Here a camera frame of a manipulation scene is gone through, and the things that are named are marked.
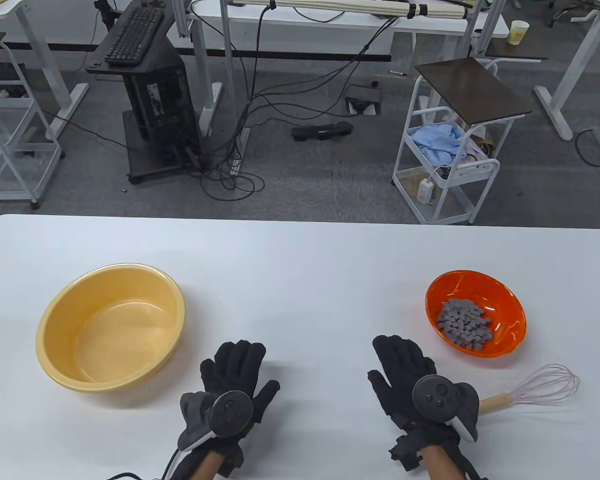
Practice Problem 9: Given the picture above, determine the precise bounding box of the blue cloth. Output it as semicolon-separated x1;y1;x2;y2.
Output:
411;123;465;166

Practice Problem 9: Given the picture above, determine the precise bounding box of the black computer cart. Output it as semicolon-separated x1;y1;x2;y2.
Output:
86;0;206;185

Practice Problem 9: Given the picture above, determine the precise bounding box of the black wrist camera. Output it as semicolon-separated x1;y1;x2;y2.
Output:
389;433;427;472
217;436;246;478

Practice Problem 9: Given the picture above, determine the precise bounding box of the person's right hand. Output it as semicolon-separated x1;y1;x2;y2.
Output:
367;335;438;432

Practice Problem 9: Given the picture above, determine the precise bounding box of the person's right forearm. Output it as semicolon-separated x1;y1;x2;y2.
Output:
422;442;466;480

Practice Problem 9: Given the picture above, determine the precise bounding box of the brown side table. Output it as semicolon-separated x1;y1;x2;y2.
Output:
482;37;549;63

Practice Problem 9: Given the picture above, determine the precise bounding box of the white desk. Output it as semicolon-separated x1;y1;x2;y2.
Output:
172;0;511;141
0;0;90;141
533;0;600;142

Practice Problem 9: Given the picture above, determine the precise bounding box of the pile of grey toy blocks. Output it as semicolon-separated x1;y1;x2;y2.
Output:
436;299;496;349

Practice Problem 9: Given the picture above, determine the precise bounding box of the person's left forearm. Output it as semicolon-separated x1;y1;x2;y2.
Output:
192;450;222;480

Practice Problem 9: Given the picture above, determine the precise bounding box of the orange plastic bowl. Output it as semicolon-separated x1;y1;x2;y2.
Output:
425;270;527;359

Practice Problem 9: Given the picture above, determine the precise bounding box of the yellow plastic basin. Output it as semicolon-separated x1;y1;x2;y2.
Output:
36;263;187;392

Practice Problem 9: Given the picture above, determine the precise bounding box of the black cable loop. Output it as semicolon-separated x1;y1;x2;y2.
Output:
574;127;600;167

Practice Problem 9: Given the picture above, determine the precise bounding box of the person's left hand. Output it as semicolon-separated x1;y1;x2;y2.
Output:
200;340;281;446

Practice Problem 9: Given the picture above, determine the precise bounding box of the black power strip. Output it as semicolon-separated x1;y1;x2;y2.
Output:
291;120;355;142

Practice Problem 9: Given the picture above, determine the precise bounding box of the aluminium frame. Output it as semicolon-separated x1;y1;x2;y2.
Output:
172;0;508;57

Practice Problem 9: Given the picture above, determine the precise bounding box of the office chair base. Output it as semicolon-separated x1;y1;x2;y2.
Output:
547;0;597;28

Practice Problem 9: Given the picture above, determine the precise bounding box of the wire whisk with wooden handle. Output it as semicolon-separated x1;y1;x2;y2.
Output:
479;364;581;417

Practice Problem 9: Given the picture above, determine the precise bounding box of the long white power strip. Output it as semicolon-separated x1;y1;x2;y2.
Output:
229;126;252;177

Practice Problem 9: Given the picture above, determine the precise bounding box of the floor socket box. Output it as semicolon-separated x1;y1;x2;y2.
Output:
344;84;384;117

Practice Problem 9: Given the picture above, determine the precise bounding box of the black keyboard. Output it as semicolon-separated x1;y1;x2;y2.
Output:
104;6;165;67

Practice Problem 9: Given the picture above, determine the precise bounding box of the tangle of black cables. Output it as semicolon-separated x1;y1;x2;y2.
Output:
45;0;396;203

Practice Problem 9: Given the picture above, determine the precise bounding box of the grey handheld controller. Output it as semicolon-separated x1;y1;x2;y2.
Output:
177;390;255;452
412;375;481;443

